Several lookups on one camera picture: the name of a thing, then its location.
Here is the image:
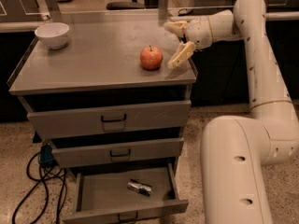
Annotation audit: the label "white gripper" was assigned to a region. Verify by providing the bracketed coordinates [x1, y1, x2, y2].
[164, 17, 212, 68]

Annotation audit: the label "red apple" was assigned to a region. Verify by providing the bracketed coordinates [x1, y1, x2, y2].
[140, 46, 163, 71]

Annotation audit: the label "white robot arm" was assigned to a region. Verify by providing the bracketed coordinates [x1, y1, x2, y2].
[164, 0, 299, 224]

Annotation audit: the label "grey top drawer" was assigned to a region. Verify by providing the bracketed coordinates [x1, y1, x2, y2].
[28, 100, 191, 139]

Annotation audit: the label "grey drawer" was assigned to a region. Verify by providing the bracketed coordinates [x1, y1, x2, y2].
[28, 100, 191, 139]
[52, 138, 184, 168]
[63, 161, 189, 224]

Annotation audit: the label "grey drawer cabinet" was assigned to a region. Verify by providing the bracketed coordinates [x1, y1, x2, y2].
[7, 10, 198, 175]

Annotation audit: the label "grey middle drawer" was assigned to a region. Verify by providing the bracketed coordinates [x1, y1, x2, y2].
[52, 138, 184, 168]

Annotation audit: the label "grey bottom drawer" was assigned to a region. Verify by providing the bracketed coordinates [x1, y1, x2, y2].
[63, 161, 189, 224]

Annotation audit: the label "dark counter cabinet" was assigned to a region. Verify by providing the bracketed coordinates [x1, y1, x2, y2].
[191, 21, 299, 106]

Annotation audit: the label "white ceramic bowl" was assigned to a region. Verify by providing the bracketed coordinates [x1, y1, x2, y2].
[35, 22, 69, 49]

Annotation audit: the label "crumpled silver foil packet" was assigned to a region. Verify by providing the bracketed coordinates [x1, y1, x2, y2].
[127, 179, 152, 196]

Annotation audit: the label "blue power box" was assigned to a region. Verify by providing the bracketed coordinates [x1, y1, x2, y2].
[38, 145, 56, 167]

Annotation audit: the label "black cable on counter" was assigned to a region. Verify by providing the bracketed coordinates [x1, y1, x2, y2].
[178, 7, 194, 17]

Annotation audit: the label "black floor cables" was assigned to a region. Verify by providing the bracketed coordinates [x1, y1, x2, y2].
[11, 151, 69, 224]

